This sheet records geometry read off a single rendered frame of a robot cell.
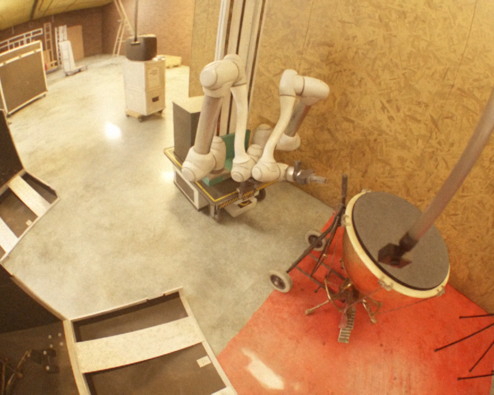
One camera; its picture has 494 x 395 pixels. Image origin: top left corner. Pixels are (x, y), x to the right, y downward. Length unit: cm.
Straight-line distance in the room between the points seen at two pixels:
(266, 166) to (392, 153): 117
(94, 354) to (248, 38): 220
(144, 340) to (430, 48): 268
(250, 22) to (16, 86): 613
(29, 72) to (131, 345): 671
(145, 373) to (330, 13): 281
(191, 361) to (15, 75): 679
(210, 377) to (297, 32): 261
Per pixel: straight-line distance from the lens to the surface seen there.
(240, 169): 125
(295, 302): 169
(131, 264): 180
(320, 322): 170
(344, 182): 123
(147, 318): 157
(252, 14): 173
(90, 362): 149
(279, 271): 153
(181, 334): 149
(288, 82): 143
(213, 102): 120
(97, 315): 157
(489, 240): 251
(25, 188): 295
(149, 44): 360
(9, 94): 686
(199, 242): 183
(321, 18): 212
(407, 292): 109
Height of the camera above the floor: 148
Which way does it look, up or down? 42 degrees down
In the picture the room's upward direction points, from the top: 10 degrees clockwise
